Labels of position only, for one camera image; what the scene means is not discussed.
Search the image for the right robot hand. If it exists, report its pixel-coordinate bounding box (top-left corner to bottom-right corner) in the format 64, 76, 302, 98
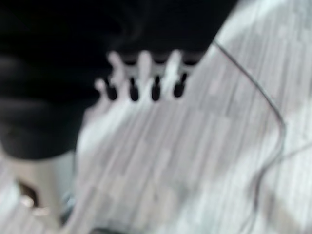
0, 0, 239, 226

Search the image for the thin grey floor cable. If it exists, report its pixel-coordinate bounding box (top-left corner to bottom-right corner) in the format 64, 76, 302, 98
212, 40, 312, 214

